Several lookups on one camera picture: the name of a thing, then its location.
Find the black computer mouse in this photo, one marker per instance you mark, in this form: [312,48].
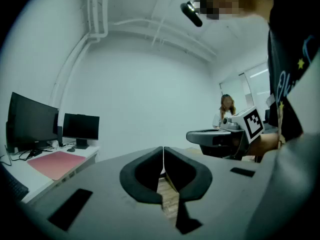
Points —
[71,150]

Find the large curved black monitor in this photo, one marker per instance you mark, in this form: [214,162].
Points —
[30,119]

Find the person's right forearm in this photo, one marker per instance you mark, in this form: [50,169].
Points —
[267,141]

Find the person's head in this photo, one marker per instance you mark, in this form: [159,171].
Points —
[250,6]

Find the white window blind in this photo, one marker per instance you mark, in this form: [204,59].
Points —
[257,84]

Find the black desk speaker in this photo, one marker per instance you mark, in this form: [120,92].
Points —
[60,136]

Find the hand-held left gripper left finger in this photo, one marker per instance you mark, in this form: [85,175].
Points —
[127,181]

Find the person's black printed t-shirt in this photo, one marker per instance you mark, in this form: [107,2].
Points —
[282,59]

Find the small flat black monitor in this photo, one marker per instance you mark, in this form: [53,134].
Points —
[80,126]

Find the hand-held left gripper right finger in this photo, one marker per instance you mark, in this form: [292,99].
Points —
[200,181]

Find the white wall pipes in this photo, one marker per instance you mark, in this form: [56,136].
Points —
[96,14]

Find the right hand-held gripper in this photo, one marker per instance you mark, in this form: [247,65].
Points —
[252,124]

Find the black keyboard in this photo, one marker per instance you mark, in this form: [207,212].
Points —
[13,186]

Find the white ceiling conduit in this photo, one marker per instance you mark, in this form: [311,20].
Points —
[160,25]

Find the black and red bag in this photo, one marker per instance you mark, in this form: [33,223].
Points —
[56,164]

